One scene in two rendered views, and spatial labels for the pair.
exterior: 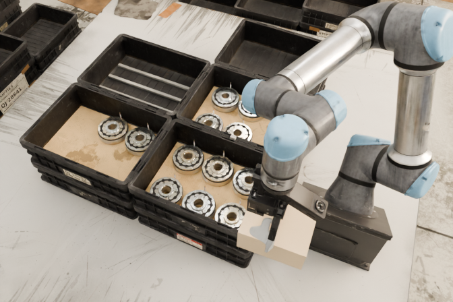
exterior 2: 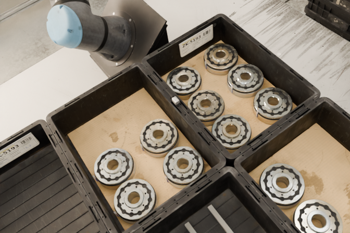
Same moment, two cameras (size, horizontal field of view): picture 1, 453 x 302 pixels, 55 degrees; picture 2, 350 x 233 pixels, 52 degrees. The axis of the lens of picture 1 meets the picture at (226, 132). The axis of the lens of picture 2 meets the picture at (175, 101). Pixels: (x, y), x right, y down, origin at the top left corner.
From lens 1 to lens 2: 1.34 m
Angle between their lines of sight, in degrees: 68
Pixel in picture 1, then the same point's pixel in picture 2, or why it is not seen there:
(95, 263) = not seen: outside the picture
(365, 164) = (87, 10)
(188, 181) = (242, 114)
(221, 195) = (215, 87)
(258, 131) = (129, 139)
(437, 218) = not seen: hidden behind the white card
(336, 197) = (125, 28)
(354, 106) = not seen: outside the picture
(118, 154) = (315, 185)
